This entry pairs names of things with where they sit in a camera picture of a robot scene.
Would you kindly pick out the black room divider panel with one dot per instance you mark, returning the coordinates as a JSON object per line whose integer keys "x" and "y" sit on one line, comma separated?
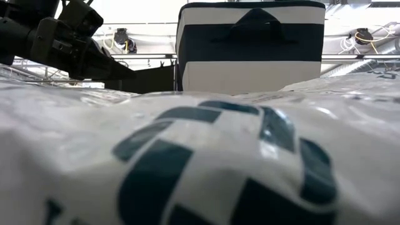
{"x": 140, "y": 79}

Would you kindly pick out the white package blue cross print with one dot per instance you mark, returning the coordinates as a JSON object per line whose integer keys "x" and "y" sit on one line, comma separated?
{"x": 200, "y": 156}

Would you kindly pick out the navy white striped fabric basket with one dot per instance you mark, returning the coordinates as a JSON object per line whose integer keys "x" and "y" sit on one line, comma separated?
{"x": 250, "y": 47}

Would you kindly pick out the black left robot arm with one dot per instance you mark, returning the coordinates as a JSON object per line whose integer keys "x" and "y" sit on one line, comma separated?
{"x": 15, "y": 34}

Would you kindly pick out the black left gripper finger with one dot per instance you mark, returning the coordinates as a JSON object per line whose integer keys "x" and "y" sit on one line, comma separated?
{"x": 100, "y": 68}

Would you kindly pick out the silver ventilation duct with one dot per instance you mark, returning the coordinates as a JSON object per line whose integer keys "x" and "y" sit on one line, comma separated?
{"x": 353, "y": 68}

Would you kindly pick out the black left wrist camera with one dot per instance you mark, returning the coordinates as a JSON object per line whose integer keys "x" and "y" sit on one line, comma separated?
{"x": 81, "y": 17}

